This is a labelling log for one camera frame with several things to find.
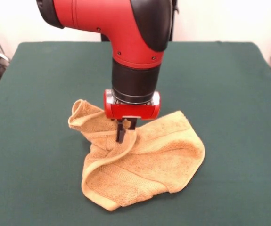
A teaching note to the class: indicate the tan terry towel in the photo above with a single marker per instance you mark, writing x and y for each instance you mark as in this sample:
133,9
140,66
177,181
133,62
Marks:
149,164

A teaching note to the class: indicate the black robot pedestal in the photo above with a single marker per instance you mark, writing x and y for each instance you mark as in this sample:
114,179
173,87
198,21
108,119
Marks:
174,14

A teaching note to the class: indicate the dark green tablecloth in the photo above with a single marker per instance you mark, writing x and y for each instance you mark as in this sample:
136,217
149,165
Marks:
31,188

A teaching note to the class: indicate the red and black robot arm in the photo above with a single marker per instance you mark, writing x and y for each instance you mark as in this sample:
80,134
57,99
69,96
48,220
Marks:
125,28

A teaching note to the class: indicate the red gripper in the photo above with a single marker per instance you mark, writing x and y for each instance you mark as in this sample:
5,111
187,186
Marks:
133,110

